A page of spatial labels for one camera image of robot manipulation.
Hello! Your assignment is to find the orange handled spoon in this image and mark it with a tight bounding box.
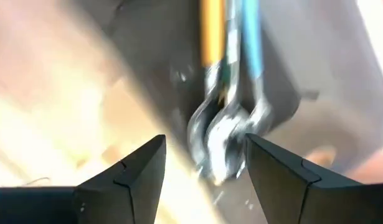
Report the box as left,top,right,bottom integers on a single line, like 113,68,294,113
186,0,227,175

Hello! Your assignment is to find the plain silver spoon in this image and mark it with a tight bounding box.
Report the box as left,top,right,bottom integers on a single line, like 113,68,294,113
206,0,251,186

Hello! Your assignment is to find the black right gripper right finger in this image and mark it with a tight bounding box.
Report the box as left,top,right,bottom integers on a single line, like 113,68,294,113
245,133,364,224

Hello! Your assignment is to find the orange bowl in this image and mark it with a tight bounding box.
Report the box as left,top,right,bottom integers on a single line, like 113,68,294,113
300,142,383,186

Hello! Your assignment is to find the dark grey plastic bin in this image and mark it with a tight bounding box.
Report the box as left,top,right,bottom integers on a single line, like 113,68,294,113
69,0,383,187

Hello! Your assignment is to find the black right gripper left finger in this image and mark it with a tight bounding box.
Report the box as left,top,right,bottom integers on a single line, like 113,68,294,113
73,134,168,224

